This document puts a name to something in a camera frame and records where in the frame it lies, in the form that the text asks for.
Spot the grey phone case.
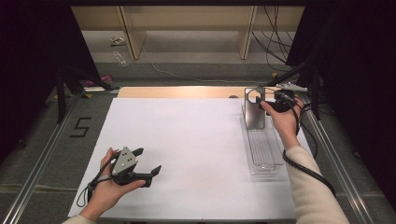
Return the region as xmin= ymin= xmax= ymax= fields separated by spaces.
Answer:
xmin=243 ymin=87 xmax=267 ymax=131

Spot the black metal stand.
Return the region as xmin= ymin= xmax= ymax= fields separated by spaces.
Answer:
xmin=266 ymin=60 xmax=321 ymax=121
xmin=55 ymin=64 xmax=120 ymax=124

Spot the person's right hand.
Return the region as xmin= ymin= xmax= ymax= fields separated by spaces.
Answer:
xmin=260 ymin=96 xmax=304 ymax=149

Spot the pink object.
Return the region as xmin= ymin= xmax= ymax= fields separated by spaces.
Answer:
xmin=86 ymin=74 xmax=114 ymax=88

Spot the clear plastic tray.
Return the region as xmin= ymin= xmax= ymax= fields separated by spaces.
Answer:
xmin=239 ymin=106 xmax=286 ymax=176

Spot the light wooden shelf unit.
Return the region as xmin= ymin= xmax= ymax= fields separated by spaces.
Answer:
xmin=70 ymin=5 xmax=306 ymax=61

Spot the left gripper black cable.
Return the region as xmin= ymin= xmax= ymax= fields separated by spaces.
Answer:
xmin=76 ymin=150 xmax=122 ymax=208

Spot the black curtain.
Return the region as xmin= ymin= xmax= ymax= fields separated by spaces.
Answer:
xmin=286 ymin=0 xmax=396 ymax=213
xmin=0 ymin=0 xmax=102 ymax=164

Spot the aluminium floor rail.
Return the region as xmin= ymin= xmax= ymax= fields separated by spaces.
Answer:
xmin=1 ymin=92 xmax=82 ymax=224
xmin=299 ymin=93 xmax=373 ymax=224

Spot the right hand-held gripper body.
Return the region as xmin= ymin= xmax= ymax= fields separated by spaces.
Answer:
xmin=264 ymin=81 xmax=308 ymax=114

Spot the white table board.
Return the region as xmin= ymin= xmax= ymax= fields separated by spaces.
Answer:
xmin=67 ymin=97 xmax=314 ymax=221

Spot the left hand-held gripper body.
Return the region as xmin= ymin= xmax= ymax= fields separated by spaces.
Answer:
xmin=110 ymin=146 xmax=148 ymax=188

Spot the bundle of black cables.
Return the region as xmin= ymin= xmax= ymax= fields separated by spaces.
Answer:
xmin=251 ymin=5 xmax=300 ymax=73

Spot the person's left hand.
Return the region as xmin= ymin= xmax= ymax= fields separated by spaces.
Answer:
xmin=78 ymin=147 xmax=147 ymax=223

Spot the clear plastic piece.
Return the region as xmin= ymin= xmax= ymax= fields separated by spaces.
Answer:
xmin=112 ymin=50 xmax=129 ymax=68

